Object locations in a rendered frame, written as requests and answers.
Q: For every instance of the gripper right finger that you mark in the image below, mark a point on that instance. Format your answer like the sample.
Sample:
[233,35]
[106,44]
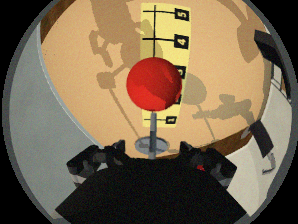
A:
[216,163]

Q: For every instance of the pale yellow strip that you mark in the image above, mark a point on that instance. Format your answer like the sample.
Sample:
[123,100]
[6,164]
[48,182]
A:
[180,28]

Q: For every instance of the black stand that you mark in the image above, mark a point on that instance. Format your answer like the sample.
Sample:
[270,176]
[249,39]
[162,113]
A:
[261,138]

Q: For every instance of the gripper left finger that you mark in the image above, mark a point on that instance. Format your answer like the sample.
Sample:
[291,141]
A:
[83,160]

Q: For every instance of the pale wooden table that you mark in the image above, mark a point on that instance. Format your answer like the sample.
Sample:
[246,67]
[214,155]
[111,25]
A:
[83,83]

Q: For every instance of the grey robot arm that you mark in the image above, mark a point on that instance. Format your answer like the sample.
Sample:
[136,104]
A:
[270,165]

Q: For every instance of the grey round floor disc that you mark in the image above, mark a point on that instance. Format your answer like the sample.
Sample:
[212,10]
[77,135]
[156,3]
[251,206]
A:
[245,132]

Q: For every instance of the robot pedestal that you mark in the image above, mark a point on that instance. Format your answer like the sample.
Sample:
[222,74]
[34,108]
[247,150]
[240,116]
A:
[270,48]

